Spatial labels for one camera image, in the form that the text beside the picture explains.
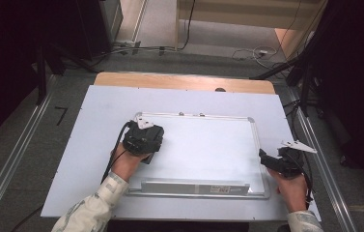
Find beige cabinet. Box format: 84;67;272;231
174;0;328;32

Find metal floor rail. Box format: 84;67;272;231
0;75;58;232
287;86;359;232

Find white floor cable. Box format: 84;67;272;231
231;44;279;62

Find black metal stand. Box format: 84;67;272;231
299;61;313;117
36;44;48;105

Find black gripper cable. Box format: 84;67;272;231
298;154;316;211
100;120;134;185

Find dark curtain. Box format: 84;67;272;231
0;0;77;153
311;0;364;194

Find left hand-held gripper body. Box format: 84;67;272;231
122;114;165;159

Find grey floor cables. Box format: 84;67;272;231
92;44;178;59

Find black cabinet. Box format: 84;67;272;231
72;0;113;61

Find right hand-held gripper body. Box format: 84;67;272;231
275;139;318;179

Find white table cover sheet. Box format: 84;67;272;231
40;84;322;223

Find black hanging cable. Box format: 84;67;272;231
178;0;197;51

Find wooden box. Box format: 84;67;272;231
274;27;303;59

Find person's right hand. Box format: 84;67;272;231
267;167;311;214

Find person's left hand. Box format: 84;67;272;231
110;141;154;183

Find white whiteboard with silver frame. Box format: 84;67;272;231
125;110;271;200

